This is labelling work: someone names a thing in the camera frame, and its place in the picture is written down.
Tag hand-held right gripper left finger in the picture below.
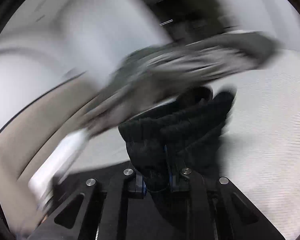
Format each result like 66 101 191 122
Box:
27 169 148 240

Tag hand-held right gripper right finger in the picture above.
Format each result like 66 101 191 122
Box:
164 144 287 240

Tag black pants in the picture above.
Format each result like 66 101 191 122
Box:
118 86 237 205

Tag white pillow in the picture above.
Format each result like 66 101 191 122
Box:
27 127 90 205

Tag white honeycomb bed mattress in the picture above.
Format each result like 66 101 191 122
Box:
85 50 300 240

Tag grey duvet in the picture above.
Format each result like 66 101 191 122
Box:
82 31 283 138

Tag beige padded headboard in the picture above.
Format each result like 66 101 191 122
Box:
0 72 110 230

